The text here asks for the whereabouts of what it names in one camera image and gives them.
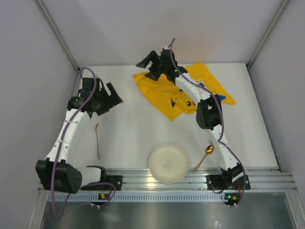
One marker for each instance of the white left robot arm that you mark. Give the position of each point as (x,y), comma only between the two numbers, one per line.
(55,171)

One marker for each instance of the perforated cable tray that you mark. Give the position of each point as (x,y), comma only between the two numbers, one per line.
(153,197)

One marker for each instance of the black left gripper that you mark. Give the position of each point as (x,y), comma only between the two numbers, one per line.
(106,100)

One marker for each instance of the thin brown fork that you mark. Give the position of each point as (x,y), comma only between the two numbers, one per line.
(97,140)

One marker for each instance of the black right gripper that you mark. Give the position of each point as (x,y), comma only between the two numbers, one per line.
(155,67)

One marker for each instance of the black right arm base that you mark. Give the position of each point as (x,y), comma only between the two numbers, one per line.
(230,179)

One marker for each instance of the cream round plate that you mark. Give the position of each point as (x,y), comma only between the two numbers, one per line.
(168,163)

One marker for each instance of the aluminium mounting rail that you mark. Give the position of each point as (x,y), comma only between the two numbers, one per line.
(204,179)

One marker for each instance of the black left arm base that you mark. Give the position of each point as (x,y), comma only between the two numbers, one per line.
(112,182)

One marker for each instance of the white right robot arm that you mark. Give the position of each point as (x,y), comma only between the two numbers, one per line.
(209,114)

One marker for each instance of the gold spoon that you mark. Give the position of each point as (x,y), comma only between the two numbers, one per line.
(208,151)

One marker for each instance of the yellow Pikachu cloth placemat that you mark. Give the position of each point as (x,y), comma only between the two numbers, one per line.
(172,101)

